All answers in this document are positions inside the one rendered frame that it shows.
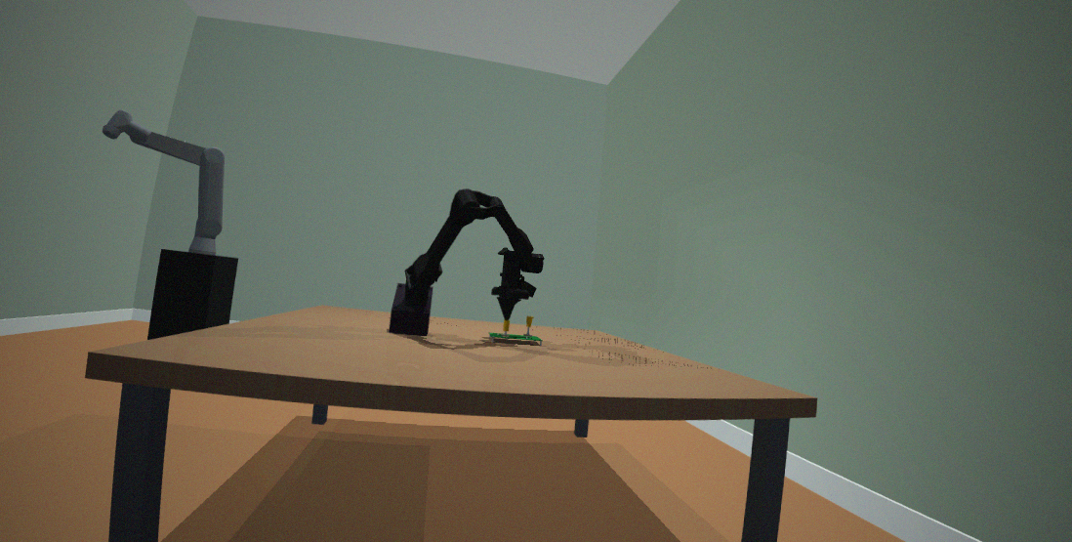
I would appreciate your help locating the green circuit board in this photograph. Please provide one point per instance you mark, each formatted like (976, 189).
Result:
(526, 336)

